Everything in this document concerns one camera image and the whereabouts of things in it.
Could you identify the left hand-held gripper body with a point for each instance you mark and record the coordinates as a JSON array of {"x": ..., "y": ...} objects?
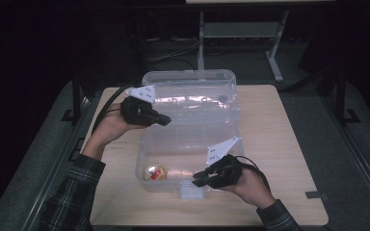
[{"x": 136, "y": 112}]

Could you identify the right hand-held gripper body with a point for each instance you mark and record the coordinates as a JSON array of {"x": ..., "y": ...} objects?
[{"x": 226, "y": 173}]

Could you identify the clear plastic storage box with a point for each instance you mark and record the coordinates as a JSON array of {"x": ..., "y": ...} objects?
[{"x": 189, "y": 134}]

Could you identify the person's left hand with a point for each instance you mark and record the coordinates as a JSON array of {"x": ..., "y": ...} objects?
[{"x": 112, "y": 123}]

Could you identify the person's right hand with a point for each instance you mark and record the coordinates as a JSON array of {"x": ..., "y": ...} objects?
[{"x": 253, "y": 189}]

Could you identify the grey tape strip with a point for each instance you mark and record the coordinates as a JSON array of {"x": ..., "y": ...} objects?
[{"x": 315, "y": 194}]

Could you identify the grey metal stand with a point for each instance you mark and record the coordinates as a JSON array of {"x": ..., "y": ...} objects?
[{"x": 237, "y": 29}]

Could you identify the black frame post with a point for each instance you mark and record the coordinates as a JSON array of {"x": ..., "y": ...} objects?
[
  {"x": 76, "y": 96},
  {"x": 341, "y": 99}
]

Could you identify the metal side rail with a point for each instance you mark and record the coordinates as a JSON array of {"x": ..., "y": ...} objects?
[
  {"x": 363, "y": 163},
  {"x": 49, "y": 179}
]

